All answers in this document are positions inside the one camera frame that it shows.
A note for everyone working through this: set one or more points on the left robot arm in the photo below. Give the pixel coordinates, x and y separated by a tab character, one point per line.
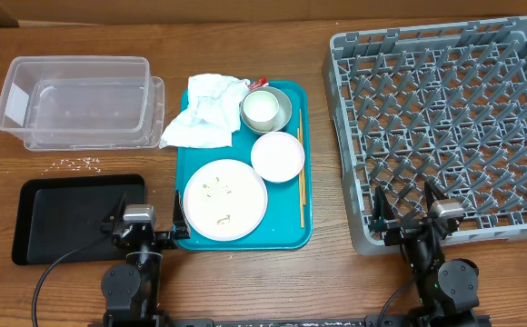
131	288

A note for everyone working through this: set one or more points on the clear plastic bin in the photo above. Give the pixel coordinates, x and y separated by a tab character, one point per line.
78	99

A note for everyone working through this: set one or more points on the large white plate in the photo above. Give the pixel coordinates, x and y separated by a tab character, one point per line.
225	200

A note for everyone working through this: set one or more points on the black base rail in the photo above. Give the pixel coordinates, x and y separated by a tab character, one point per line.
367	321

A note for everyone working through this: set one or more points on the teal serving tray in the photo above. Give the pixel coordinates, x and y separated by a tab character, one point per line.
286	225

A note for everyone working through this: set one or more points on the grey dishwasher rack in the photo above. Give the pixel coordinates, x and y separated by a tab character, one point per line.
445	103

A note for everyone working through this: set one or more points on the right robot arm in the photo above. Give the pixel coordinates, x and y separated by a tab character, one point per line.
448	290

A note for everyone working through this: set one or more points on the wooden chopstick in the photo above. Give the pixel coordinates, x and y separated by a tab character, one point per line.
301	181
303	159

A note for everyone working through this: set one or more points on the white cup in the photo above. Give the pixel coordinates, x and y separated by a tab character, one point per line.
260	109

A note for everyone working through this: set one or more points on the small pink bowl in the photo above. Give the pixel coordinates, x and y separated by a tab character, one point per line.
277	157

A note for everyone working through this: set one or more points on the white napkin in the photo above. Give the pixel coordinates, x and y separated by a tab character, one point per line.
212	114

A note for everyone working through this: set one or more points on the grey bowl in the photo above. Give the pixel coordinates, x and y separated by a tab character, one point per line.
284	114

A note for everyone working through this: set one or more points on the red snack wrapper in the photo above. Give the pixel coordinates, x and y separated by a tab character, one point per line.
259	83

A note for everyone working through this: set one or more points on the black tray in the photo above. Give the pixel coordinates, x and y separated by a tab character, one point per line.
58	215

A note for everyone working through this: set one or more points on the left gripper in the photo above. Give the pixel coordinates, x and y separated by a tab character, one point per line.
181	227

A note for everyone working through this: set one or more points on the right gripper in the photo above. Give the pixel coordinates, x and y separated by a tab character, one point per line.
382	220

